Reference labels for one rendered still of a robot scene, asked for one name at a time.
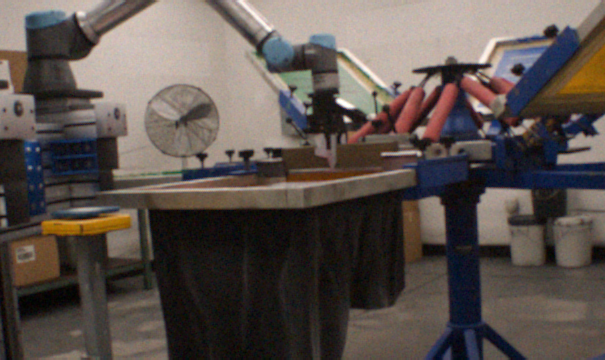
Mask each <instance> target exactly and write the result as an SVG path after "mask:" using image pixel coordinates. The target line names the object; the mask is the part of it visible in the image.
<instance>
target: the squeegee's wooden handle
mask: <svg viewBox="0 0 605 360"><path fill-rule="evenodd" d="M318 146H319V145H311V146H295V147H283V150H282V156H283V160H284V161H285V164H286V174H289V171H292V170H317V169H331V167H329V163H328V159H327V158H325V157H321V156H317V155H316V153H315V150H316V147H318ZM382 153H399V145H398V141H397V140H392V141H376V142H360V143H343V144H336V160H337V162H336V165H335V167H334V169H341V168H367V167H384V158H382V156H381V154H382Z"/></svg>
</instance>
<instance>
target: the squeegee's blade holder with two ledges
mask: <svg viewBox="0 0 605 360"><path fill-rule="evenodd" d="M363 171H385V168H384V167H367V168H341V169H317V170H292V171H289V174H310V173H337V172H363Z"/></svg>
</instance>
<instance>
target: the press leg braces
mask: <svg viewBox="0 0 605 360"><path fill-rule="evenodd" d="M485 333H486V335H485V336H484V338H485V339H487V340H488V341H489V342H490V343H491V344H492V345H494V346H495V347H496V348H497V349H498V350H499V351H501V352H502V353H503V354H504V355H505V356H506V357H507V358H509V359H510V360H528V359H527V358H526V357H525V356H524V355H523V354H522V353H520V352H519V351H517V350H516V349H515V348H514V347H513V346H511V345H510V344H509V343H508V342H507V341H506V340H505V339H503V338H502V336H501V335H500V334H499V333H498V332H496V331H495V330H494V329H493V328H492V327H491V326H490V325H488V324H487V323H486V332H485ZM463 337H464V344H465V350H466V355H467V360H480V359H479V354H478V349H477V343H476V338H475V333H474V329H464V330H463ZM454 341H455V340H454V330H453V329H450V328H446V329H445V330H444V332H443V333H442V335H441V336H440V338H438V339H437V340H436V342H435V343H434V345H433V346H432V347H431V350H430V351H429V353H428V354H427V356H426V357H425V358H424V360H440V359H441V358H442V357H443V355H444V354H445V352H446V351H447V350H448V349H449V348H450V346H451V345H452V344H453V342H454Z"/></svg>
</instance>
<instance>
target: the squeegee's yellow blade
mask: <svg viewBox="0 0 605 360"><path fill-rule="evenodd" d="M378 173H385V171H363V172H337V173H310V174H288V177H286V179H287V178H317V177H346V176H366V175H372V174H378Z"/></svg>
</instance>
